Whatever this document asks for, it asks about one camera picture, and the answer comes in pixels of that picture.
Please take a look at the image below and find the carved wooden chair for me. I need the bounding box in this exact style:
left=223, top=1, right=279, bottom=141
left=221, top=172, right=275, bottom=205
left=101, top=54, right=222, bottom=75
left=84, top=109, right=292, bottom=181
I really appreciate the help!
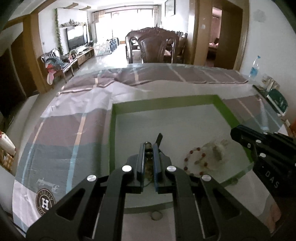
left=125, top=27, right=179, bottom=64

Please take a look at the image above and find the wooden tv cabinet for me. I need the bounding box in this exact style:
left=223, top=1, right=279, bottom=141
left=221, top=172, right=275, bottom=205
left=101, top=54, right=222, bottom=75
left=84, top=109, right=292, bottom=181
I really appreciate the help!
left=74, top=47, right=95, bottom=68

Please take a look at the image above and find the green ivy garland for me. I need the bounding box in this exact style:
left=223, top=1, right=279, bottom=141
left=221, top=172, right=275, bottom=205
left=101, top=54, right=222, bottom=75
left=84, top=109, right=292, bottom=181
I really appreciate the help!
left=54, top=9, right=63, bottom=55

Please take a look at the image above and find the green cardboard box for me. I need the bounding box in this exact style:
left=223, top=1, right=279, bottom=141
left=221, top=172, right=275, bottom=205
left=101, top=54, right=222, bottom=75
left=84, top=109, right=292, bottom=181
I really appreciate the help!
left=108, top=94, right=255, bottom=188

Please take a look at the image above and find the small dark ring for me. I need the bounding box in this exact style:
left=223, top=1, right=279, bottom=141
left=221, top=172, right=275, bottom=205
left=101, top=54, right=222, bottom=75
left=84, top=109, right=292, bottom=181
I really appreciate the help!
left=150, top=210, right=163, bottom=221

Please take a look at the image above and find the red white bead bracelet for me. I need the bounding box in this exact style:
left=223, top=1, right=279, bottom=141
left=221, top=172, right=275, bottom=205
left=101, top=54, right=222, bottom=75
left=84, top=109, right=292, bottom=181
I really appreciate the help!
left=184, top=147, right=209, bottom=177

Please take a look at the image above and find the brown bead bracelet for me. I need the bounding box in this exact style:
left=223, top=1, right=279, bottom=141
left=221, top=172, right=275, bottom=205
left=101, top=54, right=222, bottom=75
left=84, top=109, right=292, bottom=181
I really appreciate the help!
left=143, top=142, right=155, bottom=186

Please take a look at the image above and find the white baby fence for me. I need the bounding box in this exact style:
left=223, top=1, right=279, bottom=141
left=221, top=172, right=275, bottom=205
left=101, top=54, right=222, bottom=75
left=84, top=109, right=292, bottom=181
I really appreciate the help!
left=93, top=41, right=112, bottom=56

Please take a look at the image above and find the plastic water bottle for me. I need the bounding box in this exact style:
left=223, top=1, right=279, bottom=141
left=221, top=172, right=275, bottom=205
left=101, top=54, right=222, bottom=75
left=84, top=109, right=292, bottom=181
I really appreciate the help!
left=248, top=55, right=261, bottom=80

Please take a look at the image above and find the wooden armchair with clothes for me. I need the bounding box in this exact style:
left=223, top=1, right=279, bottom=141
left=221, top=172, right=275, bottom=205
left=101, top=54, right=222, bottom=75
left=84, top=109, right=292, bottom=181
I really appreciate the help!
left=40, top=48, right=78, bottom=85

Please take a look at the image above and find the black wrist watch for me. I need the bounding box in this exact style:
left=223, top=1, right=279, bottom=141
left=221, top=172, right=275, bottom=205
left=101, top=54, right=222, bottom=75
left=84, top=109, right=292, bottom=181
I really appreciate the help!
left=156, top=133, right=163, bottom=148

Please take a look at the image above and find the person's right hand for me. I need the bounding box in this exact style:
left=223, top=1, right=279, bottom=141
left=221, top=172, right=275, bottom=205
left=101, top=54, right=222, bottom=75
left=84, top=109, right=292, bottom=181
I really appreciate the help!
left=263, top=195, right=281, bottom=233

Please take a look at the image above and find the framed wall picture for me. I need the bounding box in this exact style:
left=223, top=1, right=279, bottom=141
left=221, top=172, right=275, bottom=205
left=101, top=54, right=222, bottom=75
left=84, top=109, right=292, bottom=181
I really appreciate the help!
left=165, top=0, right=176, bottom=16

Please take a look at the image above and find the plaid bed sheet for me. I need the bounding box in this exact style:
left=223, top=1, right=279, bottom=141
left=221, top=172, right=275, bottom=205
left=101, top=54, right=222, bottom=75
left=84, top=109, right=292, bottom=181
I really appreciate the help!
left=12, top=64, right=286, bottom=231

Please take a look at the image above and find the red white paper bag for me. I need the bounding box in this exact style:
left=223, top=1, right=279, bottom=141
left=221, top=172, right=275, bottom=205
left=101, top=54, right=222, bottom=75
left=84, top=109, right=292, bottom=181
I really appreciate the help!
left=0, top=132, right=16, bottom=156

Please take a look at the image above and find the flat screen television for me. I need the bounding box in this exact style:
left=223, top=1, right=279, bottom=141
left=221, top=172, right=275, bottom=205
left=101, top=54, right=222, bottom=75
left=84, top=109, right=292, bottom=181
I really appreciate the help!
left=66, top=25, right=88, bottom=51

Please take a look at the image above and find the green white tissue box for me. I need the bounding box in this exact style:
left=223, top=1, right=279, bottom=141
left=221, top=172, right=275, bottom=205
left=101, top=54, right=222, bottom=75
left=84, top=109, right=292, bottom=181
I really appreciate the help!
left=266, top=89, right=288, bottom=117

